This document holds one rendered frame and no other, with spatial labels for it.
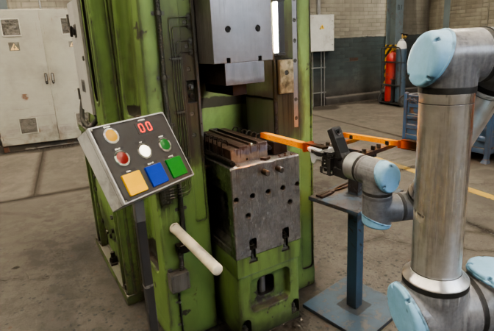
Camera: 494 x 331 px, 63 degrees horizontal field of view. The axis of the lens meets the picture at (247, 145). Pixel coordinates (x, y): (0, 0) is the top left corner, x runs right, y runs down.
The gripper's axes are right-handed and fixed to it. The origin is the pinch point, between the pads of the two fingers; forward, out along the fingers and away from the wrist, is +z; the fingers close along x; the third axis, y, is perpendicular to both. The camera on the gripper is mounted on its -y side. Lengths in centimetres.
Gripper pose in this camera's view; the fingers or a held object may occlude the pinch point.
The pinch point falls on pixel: (312, 146)
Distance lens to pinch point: 151.5
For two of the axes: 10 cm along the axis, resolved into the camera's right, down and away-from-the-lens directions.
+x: 8.6, -1.6, 4.9
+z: -5.2, -2.0, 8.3
